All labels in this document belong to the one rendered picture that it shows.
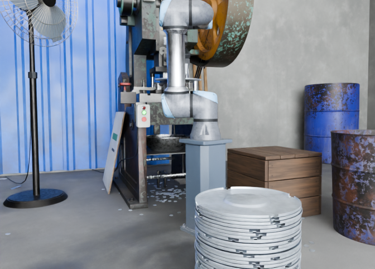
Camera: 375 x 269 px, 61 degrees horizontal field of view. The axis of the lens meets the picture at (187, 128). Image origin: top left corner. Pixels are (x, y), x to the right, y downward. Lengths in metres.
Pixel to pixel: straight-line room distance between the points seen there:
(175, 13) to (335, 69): 3.54
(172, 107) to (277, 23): 2.95
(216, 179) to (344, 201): 0.60
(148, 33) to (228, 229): 1.61
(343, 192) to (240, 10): 1.23
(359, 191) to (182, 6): 1.12
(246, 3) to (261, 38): 1.93
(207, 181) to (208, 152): 0.13
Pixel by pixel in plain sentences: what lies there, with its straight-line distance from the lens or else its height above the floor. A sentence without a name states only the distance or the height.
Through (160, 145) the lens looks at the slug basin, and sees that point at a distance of 2.15.
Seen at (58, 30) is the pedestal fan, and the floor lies 1.12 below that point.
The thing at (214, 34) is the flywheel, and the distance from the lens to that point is 2.47.
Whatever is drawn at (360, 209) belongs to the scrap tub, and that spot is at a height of 0.15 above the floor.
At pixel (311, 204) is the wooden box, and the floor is 0.07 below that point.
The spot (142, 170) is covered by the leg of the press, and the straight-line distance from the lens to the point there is 1.97.
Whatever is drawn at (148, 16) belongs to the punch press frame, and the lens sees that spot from 2.21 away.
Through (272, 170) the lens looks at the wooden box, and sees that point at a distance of 1.71.
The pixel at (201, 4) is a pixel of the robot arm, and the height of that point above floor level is 1.05.
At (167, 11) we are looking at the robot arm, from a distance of 1.48.
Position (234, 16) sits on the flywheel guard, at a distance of 2.15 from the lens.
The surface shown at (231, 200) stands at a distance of 0.91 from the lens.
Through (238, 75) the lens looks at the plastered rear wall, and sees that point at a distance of 3.85.
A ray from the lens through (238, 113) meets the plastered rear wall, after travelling 3.83.
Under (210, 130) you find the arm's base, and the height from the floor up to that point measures 0.50.
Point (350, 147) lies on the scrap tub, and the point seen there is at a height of 0.42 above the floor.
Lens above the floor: 0.58
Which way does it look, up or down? 3 degrees down
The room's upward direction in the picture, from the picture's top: straight up
